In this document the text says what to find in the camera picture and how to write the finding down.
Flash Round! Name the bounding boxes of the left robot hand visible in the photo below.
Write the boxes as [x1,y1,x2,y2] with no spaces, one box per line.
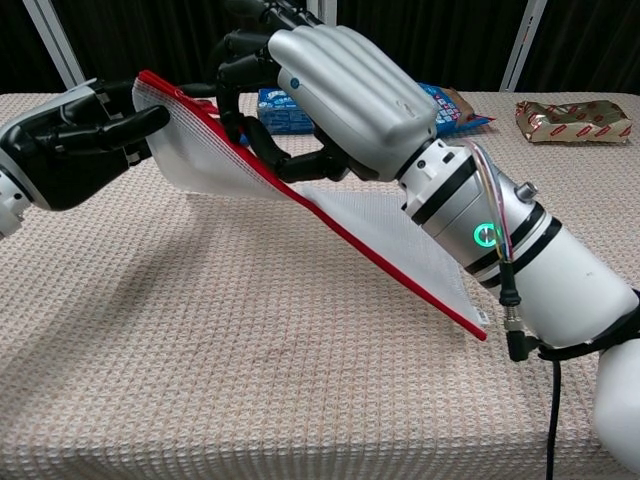
[0,77,172,212]

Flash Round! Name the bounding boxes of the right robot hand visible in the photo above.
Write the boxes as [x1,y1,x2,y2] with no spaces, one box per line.
[209,0,439,184]

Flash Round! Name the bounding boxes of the black pleated curtain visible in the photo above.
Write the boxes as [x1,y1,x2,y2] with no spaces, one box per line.
[0,0,640,95]

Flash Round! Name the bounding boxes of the white frame post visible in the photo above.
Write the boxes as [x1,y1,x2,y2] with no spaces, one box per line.
[314,0,339,29]
[499,0,549,93]
[22,0,92,94]

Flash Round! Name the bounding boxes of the beige waffle tablecloth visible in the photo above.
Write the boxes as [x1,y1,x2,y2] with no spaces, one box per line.
[0,91,640,480]

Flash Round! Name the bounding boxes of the gold and red snack packet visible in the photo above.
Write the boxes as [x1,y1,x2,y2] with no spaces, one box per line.
[515,99,634,145]

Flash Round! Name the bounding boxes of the blue and red snack bag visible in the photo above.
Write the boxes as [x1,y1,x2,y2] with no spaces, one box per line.
[418,82,497,138]

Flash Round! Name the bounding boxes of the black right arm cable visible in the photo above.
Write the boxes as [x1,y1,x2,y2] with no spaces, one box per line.
[498,258,564,480]

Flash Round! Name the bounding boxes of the long blue cookie box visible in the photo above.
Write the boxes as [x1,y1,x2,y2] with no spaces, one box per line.
[257,88,317,136]

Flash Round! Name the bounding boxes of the red-edged clear mesh pouch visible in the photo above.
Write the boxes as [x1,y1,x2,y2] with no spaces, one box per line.
[130,69,490,343]

